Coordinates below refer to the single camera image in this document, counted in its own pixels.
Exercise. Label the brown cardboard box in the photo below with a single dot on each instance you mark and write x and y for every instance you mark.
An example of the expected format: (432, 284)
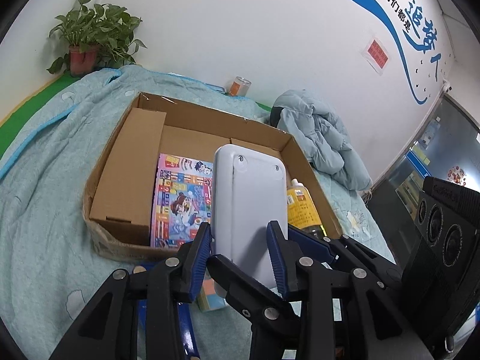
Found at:
(118, 195)

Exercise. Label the red wall notice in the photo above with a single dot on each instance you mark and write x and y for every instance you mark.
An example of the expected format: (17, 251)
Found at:
(376, 55)

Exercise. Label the yellow labelled dark jar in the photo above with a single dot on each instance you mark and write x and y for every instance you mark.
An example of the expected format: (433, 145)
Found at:
(302, 213)

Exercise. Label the small orange labelled jar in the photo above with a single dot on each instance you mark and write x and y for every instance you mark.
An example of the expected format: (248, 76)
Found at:
(239, 87)

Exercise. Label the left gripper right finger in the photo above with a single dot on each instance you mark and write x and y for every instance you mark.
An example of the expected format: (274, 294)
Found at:
(317, 312)

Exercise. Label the potted green plant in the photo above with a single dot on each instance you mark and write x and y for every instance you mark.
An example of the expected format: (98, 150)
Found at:
(97, 35)

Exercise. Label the colourful cartoon book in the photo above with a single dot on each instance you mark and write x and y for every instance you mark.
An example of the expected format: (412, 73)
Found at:
(182, 200)

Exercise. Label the white spray bottle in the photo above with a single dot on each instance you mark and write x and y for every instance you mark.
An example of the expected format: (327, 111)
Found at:
(296, 185)

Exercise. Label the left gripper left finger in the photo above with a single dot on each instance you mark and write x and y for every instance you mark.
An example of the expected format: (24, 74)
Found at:
(107, 326)

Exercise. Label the pastel rubiks cube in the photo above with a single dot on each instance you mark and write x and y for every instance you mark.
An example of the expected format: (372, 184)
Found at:
(208, 299)

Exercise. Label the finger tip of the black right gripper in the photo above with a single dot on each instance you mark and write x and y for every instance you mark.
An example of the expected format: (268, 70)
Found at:
(345, 254)

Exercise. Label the white plastic device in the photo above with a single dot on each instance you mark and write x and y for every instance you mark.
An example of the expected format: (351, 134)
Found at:
(249, 190)

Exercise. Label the light blue puffer jacket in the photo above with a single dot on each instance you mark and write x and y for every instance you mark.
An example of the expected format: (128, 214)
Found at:
(322, 136)

